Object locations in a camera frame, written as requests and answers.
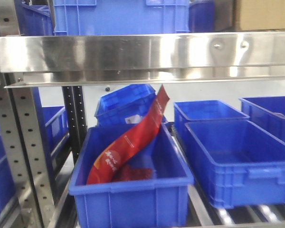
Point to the tilted blue bin behind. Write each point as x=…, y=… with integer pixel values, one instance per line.
x=127, y=105

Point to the blue bin rear middle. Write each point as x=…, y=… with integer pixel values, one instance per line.
x=203, y=111

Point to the blue bin left shelf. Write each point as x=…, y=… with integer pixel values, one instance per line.
x=56, y=124

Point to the blue bin with red bag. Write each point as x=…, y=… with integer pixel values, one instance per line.
x=161, y=201

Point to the blue bin front right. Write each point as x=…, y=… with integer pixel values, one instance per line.
x=236, y=163

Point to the blue bin far right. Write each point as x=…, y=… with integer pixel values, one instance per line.
x=267, y=112

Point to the dark red flat packet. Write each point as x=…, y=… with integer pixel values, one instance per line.
x=128, y=173

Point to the red snack bag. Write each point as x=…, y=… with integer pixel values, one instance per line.
x=115, y=155

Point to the black perforated upright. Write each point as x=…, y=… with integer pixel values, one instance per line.
x=75, y=109

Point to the stainless steel shelf beam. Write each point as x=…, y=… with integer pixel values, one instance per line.
x=163, y=58

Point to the large blue crate upper shelf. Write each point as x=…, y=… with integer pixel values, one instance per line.
x=120, y=17

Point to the perforated steel shelf upright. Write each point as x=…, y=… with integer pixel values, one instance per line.
x=22, y=126

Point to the cardboard box upper right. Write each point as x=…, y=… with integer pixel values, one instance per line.
x=259, y=14

